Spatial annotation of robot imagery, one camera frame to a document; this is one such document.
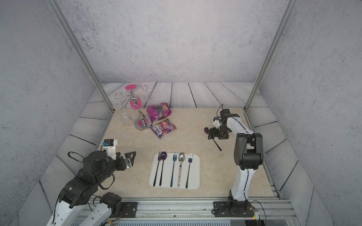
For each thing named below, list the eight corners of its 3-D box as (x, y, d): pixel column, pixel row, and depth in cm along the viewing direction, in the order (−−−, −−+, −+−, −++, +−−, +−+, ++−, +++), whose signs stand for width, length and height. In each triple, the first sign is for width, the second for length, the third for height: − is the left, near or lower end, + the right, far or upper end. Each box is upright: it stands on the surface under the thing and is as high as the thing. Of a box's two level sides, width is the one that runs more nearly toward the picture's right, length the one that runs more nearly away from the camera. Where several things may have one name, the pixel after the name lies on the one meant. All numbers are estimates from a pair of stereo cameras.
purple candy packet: (158, 139, 104) (157, 136, 101) (151, 129, 110) (150, 126, 108) (175, 130, 110) (175, 127, 107) (167, 120, 116) (167, 117, 113)
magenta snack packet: (151, 122, 111) (150, 118, 107) (147, 111, 119) (146, 106, 115) (172, 116, 116) (171, 111, 112) (166, 105, 124) (165, 101, 120)
